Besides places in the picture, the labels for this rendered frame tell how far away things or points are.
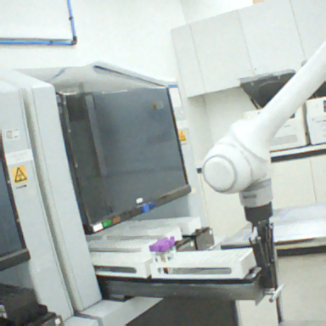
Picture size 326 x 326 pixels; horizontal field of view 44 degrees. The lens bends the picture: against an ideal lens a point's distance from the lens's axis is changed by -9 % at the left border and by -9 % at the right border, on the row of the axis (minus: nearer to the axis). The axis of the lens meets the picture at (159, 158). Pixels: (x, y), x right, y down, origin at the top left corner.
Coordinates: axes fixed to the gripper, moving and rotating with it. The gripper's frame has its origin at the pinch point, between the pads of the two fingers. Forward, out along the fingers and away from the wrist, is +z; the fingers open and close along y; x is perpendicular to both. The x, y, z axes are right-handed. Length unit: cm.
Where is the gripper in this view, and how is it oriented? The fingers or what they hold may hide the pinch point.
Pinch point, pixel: (267, 276)
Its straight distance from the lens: 116.4
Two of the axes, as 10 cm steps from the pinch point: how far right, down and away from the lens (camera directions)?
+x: 8.1, -1.4, -5.8
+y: -5.6, 1.6, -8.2
